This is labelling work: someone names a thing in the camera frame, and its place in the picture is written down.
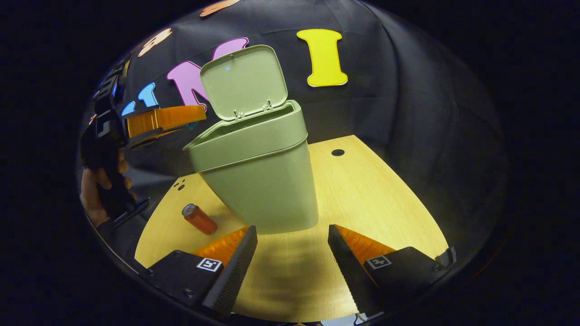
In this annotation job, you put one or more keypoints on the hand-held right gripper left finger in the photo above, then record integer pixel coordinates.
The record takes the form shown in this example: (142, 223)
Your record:
(235, 267)

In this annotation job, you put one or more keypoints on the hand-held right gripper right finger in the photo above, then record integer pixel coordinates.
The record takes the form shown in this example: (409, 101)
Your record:
(346, 267)

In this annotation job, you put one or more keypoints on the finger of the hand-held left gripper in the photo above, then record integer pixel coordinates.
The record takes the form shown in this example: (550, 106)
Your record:
(145, 139)
(176, 117)

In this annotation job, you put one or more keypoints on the orange pop can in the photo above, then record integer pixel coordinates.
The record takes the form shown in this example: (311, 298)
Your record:
(201, 221)

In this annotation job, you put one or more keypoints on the green desktop garbage bin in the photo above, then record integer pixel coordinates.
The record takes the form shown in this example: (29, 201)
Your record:
(263, 181)

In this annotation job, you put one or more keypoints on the wooden desktop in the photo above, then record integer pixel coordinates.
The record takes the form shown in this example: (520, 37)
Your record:
(362, 203)

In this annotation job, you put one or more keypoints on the black backdrop cloth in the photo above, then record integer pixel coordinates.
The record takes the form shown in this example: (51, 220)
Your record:
(398, 90)

